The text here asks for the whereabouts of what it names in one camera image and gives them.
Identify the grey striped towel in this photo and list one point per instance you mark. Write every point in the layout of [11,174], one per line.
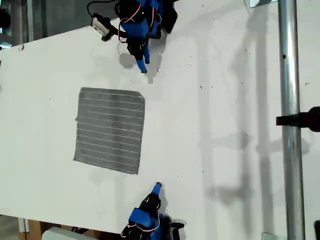
[110,130]

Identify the white box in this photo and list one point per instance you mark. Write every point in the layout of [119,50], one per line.
[62,235]

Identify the wooden table leg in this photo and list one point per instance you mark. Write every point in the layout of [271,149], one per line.
[33,230]

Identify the black round object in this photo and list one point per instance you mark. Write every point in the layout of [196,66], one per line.
[4,18]

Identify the black clamp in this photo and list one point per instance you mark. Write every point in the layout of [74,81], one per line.
[305,120]

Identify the black camera stalk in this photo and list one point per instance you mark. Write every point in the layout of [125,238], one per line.
[114,30]

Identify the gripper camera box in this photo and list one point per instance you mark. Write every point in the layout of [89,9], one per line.
[100,25]
[176,232]

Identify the steel post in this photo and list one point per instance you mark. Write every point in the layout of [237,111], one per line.
[290,75]

